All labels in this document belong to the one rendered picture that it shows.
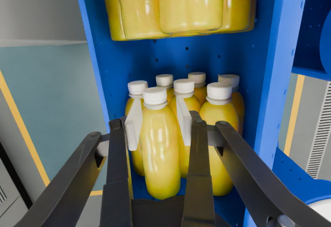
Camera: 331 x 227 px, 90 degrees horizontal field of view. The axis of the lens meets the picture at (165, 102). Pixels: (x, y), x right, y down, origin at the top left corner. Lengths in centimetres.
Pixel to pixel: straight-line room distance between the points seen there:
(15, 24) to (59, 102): 99
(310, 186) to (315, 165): 174
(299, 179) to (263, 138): 57
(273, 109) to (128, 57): 28
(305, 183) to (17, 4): 115
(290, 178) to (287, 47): 62
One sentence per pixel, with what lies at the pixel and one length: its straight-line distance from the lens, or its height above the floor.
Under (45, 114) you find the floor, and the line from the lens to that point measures 179.
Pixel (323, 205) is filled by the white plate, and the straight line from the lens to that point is 74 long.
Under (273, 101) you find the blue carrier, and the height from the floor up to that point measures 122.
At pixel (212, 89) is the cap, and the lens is 27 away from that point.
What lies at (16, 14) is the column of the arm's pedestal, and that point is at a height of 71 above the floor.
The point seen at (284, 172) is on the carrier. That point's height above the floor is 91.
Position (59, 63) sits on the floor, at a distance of 158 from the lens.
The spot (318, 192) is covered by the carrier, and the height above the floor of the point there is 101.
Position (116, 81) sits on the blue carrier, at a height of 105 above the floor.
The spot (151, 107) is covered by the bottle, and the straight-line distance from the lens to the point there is 26.
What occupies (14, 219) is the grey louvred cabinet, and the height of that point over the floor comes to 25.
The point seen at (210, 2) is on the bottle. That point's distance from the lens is 19.
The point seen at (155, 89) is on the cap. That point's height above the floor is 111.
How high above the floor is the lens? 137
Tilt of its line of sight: 70 degrees down
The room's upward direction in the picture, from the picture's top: 173 degrees clockwise
